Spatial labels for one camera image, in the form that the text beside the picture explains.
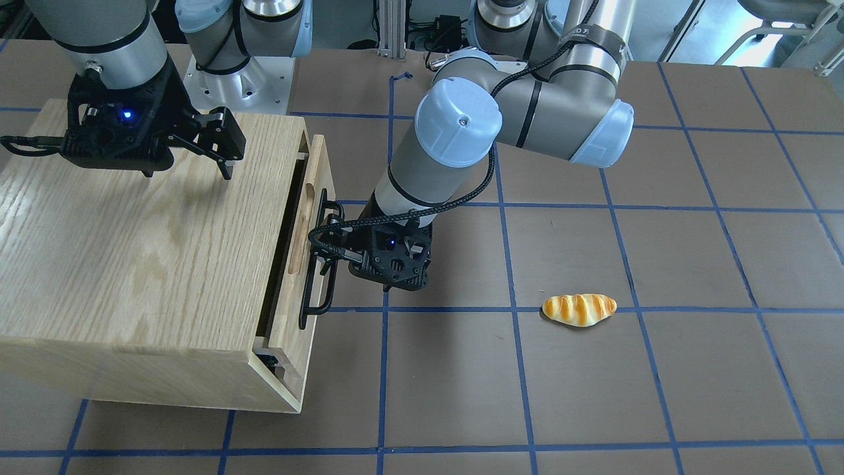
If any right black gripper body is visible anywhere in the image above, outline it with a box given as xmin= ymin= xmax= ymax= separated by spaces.
xmin=59 ymin=66 xmax=198 ymax=177

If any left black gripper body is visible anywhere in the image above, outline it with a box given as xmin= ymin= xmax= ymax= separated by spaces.
xmin=347 ymin=218 xmax=433 ymax=292

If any black drawer handle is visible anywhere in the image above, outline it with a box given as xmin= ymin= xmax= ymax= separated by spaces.
xmin=298 ymin=189 xmax=346 ymax=331

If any wooden drawer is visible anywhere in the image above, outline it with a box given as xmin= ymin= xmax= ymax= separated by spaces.
xmin=254 ymin=134 xmax=336 ymax=414

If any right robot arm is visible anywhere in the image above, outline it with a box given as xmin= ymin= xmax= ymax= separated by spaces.
xmin=2 ymin=1 xmax=313 ymax=180

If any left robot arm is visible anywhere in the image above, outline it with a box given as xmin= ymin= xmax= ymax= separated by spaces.
xmin=346 ymin=1 xmax=636 ymax=290

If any wooden drawer cabinet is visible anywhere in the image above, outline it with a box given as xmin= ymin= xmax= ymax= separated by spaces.
xmin=1 ymin=112 xmax=314 ymax=411

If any toy bread loaf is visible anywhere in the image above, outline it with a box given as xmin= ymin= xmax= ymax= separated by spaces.
xmin=541 ymin=294 xmax=618 ymax=328

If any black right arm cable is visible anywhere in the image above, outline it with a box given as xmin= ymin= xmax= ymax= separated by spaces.
xmin=0 ymin=134 xmax=70 ymax=158

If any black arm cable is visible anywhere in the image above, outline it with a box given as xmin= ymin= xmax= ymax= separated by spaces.
xmin=0 ymin=134 xmax=70 ymax=158
xmin=309 ymin=26 xmax=627 ymax=265

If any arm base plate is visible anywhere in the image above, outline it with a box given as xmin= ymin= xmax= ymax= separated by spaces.
xmin=183 ymin=57 xmax=296 ymax=116

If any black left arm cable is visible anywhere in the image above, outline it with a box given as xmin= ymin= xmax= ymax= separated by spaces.
xmin=309 ymin=26 xmax=627 ymax=265

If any aluminium frame post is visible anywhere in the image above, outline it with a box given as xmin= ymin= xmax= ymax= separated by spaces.
xmin=376 ymin=0 xmax=409 ymax=62

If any black cables bundle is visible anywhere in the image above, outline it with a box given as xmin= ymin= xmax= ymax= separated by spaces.
xmin=346 ymin=0 xmax=472 ymax=53

